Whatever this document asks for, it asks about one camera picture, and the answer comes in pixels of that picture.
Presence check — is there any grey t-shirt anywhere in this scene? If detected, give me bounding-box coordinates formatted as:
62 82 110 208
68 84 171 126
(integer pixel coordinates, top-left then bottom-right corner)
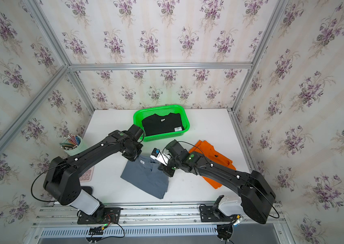
121 155 169 199

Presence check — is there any green plastic basket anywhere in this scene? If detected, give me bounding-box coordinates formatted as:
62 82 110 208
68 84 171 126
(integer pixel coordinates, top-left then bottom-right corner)
133 105 190 142

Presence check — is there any black t-shirt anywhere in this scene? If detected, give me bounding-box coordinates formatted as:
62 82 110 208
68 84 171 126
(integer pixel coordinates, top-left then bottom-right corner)
142 113 185 136

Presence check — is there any orange t-shirt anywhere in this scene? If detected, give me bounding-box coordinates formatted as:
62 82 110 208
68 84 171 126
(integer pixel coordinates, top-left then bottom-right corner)
188 140 237 190

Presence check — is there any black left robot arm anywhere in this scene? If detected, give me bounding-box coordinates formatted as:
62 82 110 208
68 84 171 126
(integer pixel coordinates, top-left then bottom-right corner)
43 125 144 222

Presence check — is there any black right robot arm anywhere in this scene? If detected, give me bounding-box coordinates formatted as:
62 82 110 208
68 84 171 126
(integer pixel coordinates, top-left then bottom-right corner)
160 140 276 224

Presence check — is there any pale green pencil cup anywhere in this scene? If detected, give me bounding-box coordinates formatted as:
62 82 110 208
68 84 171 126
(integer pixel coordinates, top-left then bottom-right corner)
59 134 89 156

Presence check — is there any black oval case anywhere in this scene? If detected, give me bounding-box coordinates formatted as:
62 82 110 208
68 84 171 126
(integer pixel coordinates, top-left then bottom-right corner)
81 186 93 195

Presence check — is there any coloured pencils bundle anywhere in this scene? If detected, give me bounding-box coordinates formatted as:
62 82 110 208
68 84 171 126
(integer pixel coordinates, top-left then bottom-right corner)
59 134 81 150

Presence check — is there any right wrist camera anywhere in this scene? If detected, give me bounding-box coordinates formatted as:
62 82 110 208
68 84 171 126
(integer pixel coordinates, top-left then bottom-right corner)
150 148 169 166

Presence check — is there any aluminium front rail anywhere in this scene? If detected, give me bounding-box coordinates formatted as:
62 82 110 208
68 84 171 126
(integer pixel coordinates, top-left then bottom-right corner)
31 202 285 228

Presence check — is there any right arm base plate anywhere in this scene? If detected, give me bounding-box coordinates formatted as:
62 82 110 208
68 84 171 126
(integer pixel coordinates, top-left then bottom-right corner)
198 195 244 223

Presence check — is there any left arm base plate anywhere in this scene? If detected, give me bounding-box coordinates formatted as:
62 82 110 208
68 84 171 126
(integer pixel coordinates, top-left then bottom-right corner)
77 207 122 225

